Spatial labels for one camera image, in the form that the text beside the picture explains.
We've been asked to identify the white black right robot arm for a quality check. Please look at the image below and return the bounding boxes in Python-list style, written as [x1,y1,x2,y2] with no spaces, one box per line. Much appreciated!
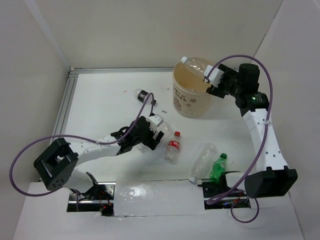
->
[203,63,298,199]

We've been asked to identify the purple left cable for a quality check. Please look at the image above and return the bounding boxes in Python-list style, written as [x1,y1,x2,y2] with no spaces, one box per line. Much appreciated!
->
[9,92,155,213]

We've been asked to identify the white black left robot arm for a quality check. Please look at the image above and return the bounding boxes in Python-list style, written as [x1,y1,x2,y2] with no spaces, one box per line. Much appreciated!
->
[33,114,164,200]

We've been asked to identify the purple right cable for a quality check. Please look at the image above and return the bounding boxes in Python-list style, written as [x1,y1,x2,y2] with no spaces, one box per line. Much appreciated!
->
[206,54,273,223]

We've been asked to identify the red cap cola bottle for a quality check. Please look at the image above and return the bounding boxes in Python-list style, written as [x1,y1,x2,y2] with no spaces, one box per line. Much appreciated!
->
[164,131,181,164]

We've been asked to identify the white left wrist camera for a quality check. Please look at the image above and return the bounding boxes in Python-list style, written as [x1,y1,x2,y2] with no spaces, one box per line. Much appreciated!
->
[146,114,164,132]

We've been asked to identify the beige paper bucket bin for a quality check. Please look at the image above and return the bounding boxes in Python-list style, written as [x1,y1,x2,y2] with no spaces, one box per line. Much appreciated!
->
[172,61,213,118]

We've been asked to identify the purple cable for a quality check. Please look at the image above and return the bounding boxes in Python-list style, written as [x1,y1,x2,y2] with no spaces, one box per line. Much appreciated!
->
[9,92,155,213]
[206,54,273,223]

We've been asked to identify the aluminium frame rail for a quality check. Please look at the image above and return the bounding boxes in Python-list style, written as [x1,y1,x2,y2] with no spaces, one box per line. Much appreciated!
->
[38,66,248,181]

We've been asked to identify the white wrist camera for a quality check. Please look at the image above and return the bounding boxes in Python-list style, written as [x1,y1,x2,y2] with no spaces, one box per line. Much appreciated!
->
[146,114,164,132]
[203,65,224,88]

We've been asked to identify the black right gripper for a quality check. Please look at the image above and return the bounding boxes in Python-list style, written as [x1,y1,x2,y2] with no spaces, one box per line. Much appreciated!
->
[206,63,243,99]

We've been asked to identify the blue label clear bottle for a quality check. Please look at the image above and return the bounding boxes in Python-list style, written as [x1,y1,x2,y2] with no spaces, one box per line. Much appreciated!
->
[137,121,174,153]

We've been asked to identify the green plastic bottle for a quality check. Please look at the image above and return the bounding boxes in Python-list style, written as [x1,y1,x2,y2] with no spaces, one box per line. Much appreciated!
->
[209,153,227,184]

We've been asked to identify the black label small bottle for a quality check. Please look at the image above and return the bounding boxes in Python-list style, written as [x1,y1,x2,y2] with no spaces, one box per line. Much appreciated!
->
[134,88,157,106]

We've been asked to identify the clear tall white-cap bottle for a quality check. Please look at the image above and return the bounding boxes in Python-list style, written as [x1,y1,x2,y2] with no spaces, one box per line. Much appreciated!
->
[188,143,216,184]

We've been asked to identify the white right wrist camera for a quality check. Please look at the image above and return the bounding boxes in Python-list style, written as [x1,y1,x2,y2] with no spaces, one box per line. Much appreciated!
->
[203,65,224,88]

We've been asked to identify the clear crushed white-cap bottle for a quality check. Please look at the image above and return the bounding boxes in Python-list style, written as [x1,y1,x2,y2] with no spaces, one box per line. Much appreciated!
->
[180,56,214,78]

